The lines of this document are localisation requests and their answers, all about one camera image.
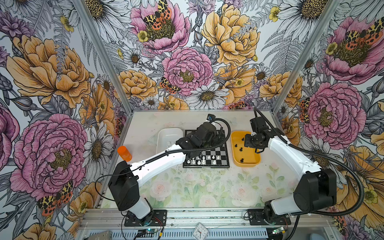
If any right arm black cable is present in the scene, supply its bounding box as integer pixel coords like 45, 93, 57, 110
253, 107, 365, 240

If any orange pill bottle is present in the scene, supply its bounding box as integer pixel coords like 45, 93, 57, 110
117, 146, 133, 162

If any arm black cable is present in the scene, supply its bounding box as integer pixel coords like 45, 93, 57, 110
94, 117, 232, 202
253, 107, 365, 240

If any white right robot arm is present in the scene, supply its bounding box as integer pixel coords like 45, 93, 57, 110
245, 117, 337, 223

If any white plastic tub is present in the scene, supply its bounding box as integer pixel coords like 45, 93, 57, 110
156, 128, 184, 154

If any yellow plastic tub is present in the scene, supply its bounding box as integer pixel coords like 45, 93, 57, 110
231, 131, 261, 168

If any black white chessboard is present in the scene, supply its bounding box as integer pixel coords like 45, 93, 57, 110
183, 144, 230, 169

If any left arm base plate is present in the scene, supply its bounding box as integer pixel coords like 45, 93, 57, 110
124, 210, 168, 227

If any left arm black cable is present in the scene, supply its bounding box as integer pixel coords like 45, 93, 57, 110
94, 117, 232, 202

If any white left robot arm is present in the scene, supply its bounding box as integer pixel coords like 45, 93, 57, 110
108, 122, 231, 220

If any white analog clock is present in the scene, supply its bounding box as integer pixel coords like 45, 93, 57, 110
193, 223, 209, 240

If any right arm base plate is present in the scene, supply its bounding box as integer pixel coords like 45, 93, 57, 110
244, 209, 292, 226

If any aluminium front rail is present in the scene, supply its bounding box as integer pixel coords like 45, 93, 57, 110
78, 207, 334, 230

